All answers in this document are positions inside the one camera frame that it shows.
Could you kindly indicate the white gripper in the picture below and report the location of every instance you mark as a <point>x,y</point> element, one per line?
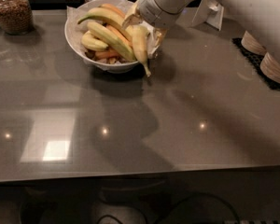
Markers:
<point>154,10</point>

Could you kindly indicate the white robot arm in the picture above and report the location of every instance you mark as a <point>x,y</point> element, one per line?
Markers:
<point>261,18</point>

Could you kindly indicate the long green-tipped top banana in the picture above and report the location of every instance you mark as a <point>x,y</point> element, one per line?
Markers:
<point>110,17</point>

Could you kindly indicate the white ceramic bowl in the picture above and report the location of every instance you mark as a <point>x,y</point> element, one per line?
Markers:
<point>94,31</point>

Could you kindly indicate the short yellow left banana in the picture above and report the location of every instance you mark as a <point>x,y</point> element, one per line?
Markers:
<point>91,42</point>

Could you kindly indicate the white paper bowl liner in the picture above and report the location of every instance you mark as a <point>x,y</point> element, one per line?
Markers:
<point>74,31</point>

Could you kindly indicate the orange carrot upper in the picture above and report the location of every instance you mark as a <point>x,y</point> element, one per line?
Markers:
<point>114,8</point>

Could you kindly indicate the orange carrot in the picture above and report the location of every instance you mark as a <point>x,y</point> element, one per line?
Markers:
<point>106,54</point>
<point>114,8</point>

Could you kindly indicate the orange carrot lower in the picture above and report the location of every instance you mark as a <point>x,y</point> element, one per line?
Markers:
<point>106,54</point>

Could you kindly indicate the white folded card stand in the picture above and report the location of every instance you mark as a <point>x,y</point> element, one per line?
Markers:
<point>210,12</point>

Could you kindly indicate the stacked paper bowls upper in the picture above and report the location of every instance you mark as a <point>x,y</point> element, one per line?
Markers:
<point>252,45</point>

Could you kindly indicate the stacked paper bowls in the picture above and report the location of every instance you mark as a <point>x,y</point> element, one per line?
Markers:
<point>270,67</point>
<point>252,45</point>

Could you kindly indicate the black rubber mat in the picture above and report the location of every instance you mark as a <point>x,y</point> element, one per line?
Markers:
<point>255,60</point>

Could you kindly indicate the stacked paper bowls lower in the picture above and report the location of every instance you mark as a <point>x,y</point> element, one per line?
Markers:
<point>270,67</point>

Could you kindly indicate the glass jar of nuts left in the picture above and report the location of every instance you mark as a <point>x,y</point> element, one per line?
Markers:
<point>16,17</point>

